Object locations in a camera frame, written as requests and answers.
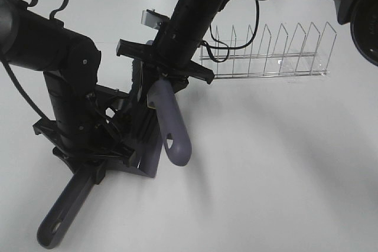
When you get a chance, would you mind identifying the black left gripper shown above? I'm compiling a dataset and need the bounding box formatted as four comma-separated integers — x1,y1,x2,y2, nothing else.
32,84,138,186

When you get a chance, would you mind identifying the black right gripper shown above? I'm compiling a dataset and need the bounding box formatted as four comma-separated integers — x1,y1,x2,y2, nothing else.
116,32,214,91

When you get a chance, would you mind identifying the purple hand brush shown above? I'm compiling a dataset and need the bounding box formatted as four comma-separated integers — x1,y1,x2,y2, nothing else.
131,59,192,166

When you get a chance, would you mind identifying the purple plastic dustpan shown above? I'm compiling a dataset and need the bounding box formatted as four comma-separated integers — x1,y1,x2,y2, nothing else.
37,133,164,250

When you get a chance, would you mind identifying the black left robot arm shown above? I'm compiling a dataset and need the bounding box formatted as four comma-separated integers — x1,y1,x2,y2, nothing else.
1,0,135,174

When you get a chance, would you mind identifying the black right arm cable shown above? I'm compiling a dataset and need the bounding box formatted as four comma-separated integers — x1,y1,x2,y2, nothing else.
199,0,260,64

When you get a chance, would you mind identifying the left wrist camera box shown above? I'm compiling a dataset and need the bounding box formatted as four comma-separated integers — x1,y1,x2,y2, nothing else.
112,97,125,111

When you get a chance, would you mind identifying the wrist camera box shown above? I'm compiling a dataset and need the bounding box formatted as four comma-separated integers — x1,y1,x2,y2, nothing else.
112,97,125,111
141,9,170,30

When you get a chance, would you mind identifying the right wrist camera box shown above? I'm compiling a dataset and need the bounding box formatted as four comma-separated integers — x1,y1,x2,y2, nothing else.
141,9,170,30

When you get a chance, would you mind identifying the chrome wire rack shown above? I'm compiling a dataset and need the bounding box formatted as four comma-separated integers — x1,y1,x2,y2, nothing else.
198,22,337,79

